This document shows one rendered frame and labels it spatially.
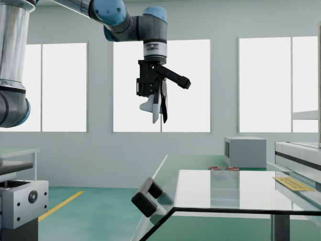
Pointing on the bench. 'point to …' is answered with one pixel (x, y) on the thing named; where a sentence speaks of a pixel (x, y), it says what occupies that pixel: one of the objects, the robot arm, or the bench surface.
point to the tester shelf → (300, 158)
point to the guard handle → (144, 199)
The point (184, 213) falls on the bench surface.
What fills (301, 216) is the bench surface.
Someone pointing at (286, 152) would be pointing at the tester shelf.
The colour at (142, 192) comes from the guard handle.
